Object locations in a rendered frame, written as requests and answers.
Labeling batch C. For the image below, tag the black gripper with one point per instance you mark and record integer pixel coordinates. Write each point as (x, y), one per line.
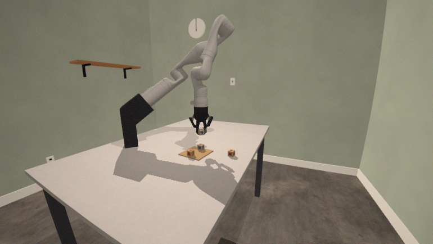
(201, 118)

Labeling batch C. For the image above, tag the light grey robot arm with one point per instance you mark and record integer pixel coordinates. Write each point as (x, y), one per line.
(202, 52)

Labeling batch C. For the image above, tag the tan flat mat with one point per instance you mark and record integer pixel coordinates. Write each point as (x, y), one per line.
(198, 153)

